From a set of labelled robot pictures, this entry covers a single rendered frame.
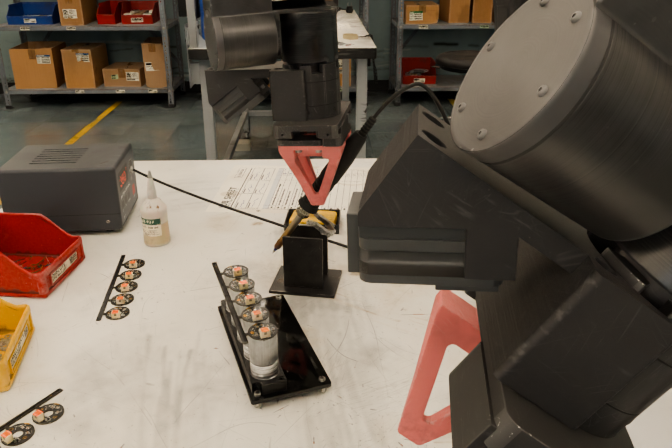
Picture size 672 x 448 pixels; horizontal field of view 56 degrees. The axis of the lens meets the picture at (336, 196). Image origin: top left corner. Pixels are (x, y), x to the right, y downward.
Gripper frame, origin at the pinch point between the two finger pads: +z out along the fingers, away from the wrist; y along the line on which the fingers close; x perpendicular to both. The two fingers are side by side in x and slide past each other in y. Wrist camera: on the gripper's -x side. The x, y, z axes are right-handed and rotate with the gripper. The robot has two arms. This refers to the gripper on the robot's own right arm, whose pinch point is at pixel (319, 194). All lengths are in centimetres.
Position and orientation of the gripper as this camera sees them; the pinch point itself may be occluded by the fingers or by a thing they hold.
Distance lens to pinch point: 69.4
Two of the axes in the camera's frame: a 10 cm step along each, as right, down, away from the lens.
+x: 9.9, 0.1, -1.6
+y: -1.5, 3.7, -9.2
